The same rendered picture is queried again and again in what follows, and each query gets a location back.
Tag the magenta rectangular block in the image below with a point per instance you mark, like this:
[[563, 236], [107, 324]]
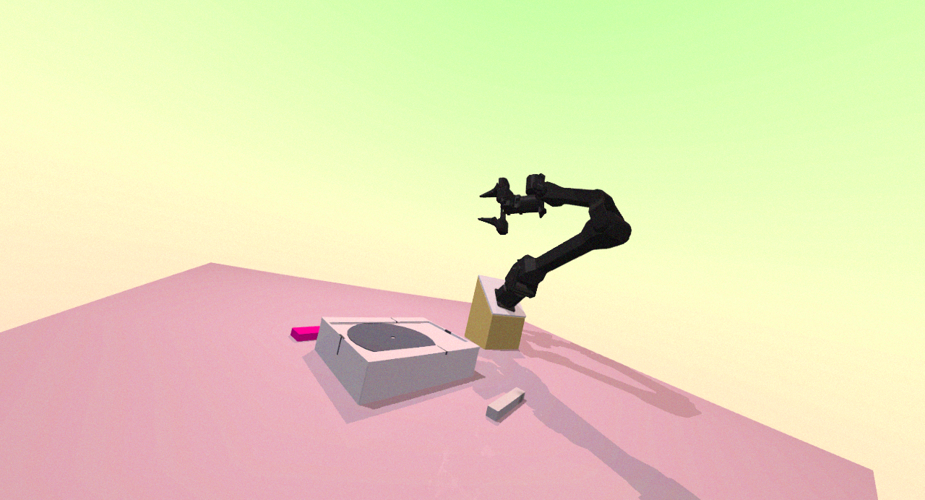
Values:
[[304, 333]]

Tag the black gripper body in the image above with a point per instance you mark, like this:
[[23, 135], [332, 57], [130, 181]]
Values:
[[502, 225]]

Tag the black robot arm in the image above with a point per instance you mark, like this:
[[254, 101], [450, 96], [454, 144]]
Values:
[[605, 229]]

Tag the grey round disc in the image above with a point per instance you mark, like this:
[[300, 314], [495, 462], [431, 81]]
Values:
[[378, 337]]

